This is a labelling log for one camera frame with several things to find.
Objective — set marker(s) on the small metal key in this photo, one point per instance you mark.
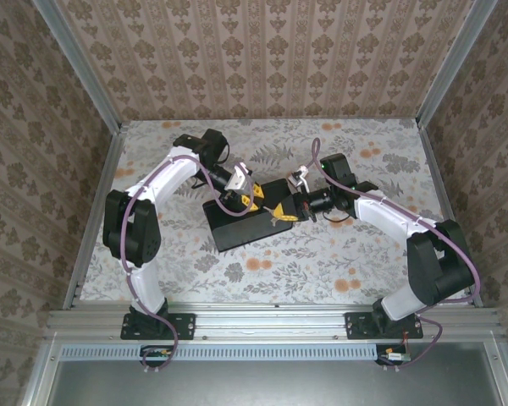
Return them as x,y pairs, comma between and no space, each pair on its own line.
273,221

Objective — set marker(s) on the black box with painted lid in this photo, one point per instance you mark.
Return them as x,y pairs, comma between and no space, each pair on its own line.
237,230

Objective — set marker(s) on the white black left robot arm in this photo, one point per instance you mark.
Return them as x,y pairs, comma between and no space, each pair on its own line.
165,177

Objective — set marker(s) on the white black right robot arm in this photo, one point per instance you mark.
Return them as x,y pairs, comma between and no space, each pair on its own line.
389,215

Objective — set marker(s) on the floral patterned table cover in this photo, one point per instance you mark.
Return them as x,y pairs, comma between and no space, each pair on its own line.
300,270

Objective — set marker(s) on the small circuit board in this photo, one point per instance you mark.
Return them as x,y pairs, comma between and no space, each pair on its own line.
393,356
156,354

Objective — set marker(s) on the aluminium mounting rail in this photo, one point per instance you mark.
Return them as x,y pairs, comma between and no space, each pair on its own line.
271,323

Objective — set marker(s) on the aluminium table side rail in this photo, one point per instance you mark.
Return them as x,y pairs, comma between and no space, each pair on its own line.
95,220
442,182

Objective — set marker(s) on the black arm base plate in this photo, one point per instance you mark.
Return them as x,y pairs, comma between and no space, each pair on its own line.
357,325
182,325

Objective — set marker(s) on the aluminium frame post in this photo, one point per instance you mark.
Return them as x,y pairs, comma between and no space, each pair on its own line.
78,63
457,63

